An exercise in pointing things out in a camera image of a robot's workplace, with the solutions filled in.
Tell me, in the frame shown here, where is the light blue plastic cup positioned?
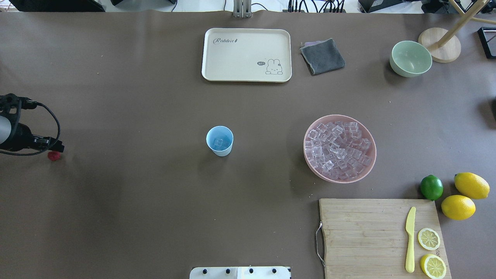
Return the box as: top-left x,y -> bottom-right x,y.
206,126 -> 234,157

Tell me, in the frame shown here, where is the lemon slice near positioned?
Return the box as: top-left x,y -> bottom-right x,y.
420,254 -> 448,279

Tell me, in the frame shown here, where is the lemon slice far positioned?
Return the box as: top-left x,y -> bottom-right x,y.
417,227 -> 441,251

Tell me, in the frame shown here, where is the pink bowl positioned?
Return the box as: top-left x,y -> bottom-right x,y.
303,114 -> 377,184

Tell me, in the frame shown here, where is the yellow plastic knife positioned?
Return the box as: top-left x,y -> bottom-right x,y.
405,207 -> 416,273

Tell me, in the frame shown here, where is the wooden cup stand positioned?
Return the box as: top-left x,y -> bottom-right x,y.
418,0 -> 496,63

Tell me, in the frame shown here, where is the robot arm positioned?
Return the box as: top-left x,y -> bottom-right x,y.
0,93 -> 64,157

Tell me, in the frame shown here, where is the red strawberry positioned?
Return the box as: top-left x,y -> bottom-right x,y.
47,151 -> 61,161

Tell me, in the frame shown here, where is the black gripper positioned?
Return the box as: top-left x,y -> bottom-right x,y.
0,93 -> 64,153

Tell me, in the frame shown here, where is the whole yellow lemon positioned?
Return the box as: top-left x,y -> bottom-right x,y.
454,172 -> 490,200
441,195 -> 476,220

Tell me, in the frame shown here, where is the wooden cutting board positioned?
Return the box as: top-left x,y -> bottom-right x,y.
319,198 -> 443,279

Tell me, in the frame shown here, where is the green lime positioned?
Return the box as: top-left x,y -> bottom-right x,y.
420,174 -> 444,201

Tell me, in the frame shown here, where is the pile of ice cubes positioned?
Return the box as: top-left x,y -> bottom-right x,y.
305,121 -> 372,180

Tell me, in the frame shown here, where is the pale green bowl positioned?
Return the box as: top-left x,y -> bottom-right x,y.
389,41 -> 432,78

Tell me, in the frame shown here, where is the cream rabbit tray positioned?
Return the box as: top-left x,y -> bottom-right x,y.
201,28 -> 292,83

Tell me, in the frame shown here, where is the lemon slice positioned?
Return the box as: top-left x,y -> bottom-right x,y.
420,254 -> 448,279
417,227 -> 441,251

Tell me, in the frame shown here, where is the grey folded cloth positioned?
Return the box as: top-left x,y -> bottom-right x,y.
300,38 -> 346,75

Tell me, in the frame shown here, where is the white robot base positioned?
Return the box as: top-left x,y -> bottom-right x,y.
189,265 -> 292,279

